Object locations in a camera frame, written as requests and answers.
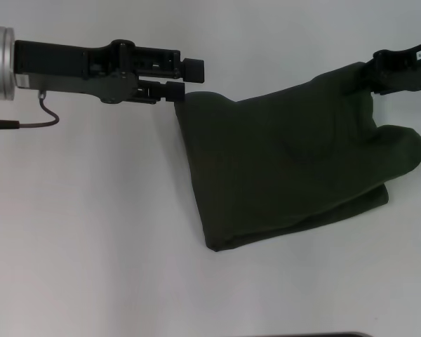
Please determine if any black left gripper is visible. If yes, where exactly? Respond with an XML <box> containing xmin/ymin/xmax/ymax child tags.
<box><xmin>13</xmin><ymin>39</ymin><xmax>206</xmax><ymax>105</ymax></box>

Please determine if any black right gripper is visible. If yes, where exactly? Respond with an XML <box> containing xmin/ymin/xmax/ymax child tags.
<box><xmin>345</xmin><ymin>41</ymin><xmax>421</xmax><ymax>98</ymax></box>

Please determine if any dark green FREE t-shirt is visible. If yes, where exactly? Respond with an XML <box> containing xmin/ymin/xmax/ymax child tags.
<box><xmin>173</xmin><ymin>61</ymin><xmax>421</xmax><ymax>253</ymax></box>

